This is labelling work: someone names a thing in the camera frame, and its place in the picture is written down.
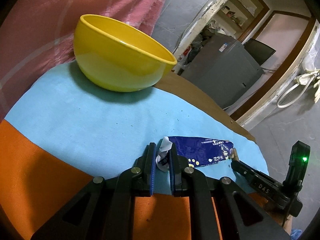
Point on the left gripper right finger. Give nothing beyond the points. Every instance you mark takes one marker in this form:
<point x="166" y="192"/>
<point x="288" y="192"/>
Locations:
<point x="219" y="208"/>

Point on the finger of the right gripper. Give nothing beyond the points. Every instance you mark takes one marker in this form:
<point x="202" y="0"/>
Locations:
<point x="234" y="154"/>

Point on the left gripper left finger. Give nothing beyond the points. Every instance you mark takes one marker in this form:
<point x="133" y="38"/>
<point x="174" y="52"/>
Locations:
<point x="104" y="208"/>

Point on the blue snack wrapper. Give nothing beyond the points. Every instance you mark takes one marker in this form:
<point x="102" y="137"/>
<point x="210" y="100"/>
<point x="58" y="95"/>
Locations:
<point x="198" y="151"/>

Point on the striped blue orange cloth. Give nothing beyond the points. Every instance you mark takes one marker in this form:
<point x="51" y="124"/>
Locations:
<point x="65" y="130"/>

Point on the grey metal cabinet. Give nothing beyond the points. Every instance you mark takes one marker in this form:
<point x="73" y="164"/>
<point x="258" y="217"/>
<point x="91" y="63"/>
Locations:
<point x="223" y="69"/>

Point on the black monitor screen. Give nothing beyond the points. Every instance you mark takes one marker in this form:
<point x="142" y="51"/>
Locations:
<point x="258" y="50"/>

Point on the wooden storage shelf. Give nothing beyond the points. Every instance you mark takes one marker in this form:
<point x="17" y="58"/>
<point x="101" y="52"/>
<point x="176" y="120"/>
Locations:
<point x="235" y="16"/>

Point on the yellow plastic bowl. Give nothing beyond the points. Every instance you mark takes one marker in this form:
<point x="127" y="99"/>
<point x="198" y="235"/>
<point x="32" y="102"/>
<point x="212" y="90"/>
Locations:
<point x="117" y="56"/>

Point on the pink checked cloth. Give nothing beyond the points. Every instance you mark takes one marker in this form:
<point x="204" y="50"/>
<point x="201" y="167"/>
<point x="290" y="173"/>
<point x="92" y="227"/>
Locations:
<point x="38" y="35"/>

